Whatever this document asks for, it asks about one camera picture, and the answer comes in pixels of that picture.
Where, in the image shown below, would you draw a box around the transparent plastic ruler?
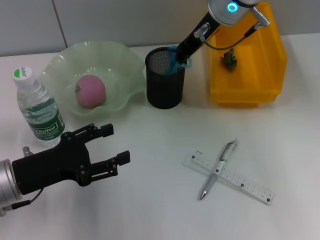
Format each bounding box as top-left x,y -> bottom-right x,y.
181,149 -> 275,206

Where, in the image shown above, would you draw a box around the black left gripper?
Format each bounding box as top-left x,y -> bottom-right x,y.
11,123 -> 131,196

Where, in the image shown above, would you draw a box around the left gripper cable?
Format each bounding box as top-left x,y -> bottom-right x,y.
0,188 -> 45,216

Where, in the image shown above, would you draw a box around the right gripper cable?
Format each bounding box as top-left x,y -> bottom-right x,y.
193,6 -> 272,51

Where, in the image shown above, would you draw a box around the clear green-label water bottle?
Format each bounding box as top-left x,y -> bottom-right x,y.
12,66 -> 68,148

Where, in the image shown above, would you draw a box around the pale green glass fruit plate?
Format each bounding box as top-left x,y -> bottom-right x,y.
39,40 -> 146,117

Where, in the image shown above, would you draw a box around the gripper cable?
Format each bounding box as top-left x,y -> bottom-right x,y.
0,188 -> 45,216
193,6 -> 272,51

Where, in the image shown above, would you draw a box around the blue plastic scissors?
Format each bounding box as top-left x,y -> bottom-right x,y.
164,44 -> 193,76

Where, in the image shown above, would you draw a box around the yellow plastic bin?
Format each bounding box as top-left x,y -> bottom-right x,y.
205,1 -> 288,109

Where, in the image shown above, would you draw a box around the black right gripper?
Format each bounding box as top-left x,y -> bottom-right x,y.
174,11 -> 221,67

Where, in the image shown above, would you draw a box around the white grey ballpoint pen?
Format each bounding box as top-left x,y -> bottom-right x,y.
197,138 -> 238,202

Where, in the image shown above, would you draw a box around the green toy frog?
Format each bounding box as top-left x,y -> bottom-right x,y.
219,47 -> 238,71

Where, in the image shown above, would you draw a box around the black mesh pen holder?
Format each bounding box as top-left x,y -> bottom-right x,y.
144,46 -> 187,110

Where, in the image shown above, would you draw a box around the pink peach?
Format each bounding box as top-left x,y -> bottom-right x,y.
74,74 -> 107,109

